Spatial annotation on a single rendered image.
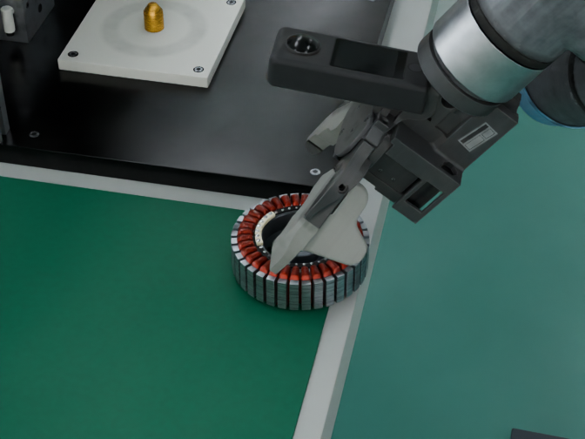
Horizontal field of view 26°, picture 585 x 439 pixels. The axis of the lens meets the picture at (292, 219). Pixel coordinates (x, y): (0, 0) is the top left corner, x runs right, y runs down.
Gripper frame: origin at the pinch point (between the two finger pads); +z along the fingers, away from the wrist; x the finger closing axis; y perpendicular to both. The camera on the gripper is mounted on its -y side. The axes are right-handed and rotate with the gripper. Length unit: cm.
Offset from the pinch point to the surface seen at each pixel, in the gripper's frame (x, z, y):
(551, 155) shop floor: 119, 52, 69
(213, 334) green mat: -8.9, 7.3, 0.7
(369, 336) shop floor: 66, 67, 47
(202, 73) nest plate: 21.2, 10.0, -8.1
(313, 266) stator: -3.7, 0.3, 4.2
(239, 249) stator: -2.6, 4.3, -0.7
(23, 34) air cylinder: 24.5, 21.3, -23.7
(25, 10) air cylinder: 25.0, 19.0, -24.8
